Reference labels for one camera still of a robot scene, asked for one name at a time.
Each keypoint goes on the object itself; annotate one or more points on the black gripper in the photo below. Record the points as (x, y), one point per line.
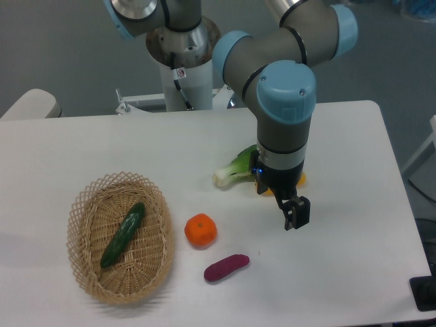
(283, 184)

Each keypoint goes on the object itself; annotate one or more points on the green cucumber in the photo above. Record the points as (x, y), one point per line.
(123, 235)

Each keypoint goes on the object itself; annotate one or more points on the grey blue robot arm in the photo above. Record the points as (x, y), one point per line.
(272, 75)

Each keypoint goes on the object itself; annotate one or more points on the woven wicker basket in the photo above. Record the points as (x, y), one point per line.
(96, 215)

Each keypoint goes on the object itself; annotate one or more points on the yellow mango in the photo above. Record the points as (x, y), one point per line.
(302, 182)

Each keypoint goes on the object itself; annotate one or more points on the green bok choy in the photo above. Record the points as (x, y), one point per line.
(236, 170)

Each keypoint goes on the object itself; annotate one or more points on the purple sweet potato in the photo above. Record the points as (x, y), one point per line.
(225, 267)

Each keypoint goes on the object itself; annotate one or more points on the orange tangerine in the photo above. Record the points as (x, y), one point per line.
(200, 230)

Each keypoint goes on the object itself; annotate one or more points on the black device at table edge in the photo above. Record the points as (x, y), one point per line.
(423, 290)

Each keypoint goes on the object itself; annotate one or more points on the white chair armrest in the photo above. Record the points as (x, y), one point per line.
(34, 104)

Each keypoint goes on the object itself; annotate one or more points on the white frame at right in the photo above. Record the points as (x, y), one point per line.
(423, 153)

